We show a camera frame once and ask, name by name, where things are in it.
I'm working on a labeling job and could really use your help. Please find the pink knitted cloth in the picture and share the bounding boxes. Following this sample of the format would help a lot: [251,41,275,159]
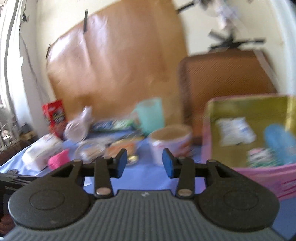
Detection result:
[48,149,70,170]

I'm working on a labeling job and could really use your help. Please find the white blue wipes pack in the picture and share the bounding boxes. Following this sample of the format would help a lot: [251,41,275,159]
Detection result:
[216,117,257,147]

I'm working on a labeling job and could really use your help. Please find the light blue plastic case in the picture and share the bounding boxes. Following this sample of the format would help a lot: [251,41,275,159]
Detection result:
[264,124,295,165]

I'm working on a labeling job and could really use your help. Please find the person's left hand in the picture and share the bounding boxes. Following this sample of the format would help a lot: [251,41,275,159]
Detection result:
[0,214,15,235]

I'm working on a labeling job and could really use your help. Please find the red white food can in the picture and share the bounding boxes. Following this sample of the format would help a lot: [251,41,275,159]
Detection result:
[147,124,193,166]

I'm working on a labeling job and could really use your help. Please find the white tissue pack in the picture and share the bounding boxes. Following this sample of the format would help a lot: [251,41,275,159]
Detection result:
[22,134,63,172]

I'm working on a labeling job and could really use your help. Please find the blue patterned tablecloth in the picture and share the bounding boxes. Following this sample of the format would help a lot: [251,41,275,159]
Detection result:
[0,129,296,240]

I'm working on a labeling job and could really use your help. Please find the cluttered side shelf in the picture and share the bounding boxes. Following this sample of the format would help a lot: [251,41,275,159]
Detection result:
[0,104,38,165]

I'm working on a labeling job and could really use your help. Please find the Crest toothpaste box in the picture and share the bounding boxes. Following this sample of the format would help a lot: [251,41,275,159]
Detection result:
[90,119,134,132]

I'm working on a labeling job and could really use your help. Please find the bagged stack plastic cups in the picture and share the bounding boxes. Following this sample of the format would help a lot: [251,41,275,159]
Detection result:
[64,106,93,143]

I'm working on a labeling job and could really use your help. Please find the mint green plastic mug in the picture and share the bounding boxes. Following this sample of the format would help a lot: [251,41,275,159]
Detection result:
[132,97,165,136]

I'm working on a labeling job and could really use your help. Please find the red cocoa snack box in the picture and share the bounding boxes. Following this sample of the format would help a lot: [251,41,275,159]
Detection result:
[42,100,67,140]

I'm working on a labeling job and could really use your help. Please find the pink macaron biscuit tin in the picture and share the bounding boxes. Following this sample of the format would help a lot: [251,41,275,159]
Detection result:
[201,94,295,200]

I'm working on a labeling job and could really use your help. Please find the brown woven chair back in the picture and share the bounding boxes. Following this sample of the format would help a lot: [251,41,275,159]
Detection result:
[178,49,277,145]

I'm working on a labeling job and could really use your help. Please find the wood-pattern vinyl sheet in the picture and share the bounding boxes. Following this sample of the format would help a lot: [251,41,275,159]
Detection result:
[47,1,187,124]

